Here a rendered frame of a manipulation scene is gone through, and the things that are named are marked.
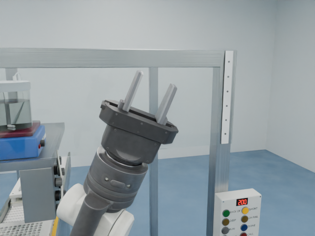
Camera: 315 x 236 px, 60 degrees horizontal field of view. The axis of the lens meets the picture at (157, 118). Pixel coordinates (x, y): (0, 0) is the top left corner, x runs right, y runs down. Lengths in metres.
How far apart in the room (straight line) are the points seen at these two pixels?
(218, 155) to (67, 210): 0.70
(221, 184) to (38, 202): 0.68
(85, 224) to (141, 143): 0.14
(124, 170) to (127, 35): 3.94
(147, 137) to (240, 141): 4.84
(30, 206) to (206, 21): 4.09
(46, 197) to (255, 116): 4.55
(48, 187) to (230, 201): 0.66
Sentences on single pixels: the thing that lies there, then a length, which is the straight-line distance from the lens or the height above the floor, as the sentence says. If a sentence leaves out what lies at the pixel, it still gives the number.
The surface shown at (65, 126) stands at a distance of 0.92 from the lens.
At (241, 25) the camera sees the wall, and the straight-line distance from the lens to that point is 5.00.
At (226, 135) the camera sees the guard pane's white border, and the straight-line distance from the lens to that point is 1.05.
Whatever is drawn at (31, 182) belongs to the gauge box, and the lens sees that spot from 1.06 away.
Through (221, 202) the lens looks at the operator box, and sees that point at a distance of 1.08.
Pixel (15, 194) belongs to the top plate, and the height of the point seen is 0.91.
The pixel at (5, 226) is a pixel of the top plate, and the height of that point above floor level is 0.91.
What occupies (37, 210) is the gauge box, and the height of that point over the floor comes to 1.09.
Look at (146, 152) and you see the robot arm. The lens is 0.42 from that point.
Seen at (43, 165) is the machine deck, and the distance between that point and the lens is 1.03.
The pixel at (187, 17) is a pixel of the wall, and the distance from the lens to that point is 4.59.
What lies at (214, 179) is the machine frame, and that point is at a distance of 1.10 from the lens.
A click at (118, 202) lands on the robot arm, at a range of 0.44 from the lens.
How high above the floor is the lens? 1.60
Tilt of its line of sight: 11 degrees down
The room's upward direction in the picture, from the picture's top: straight up
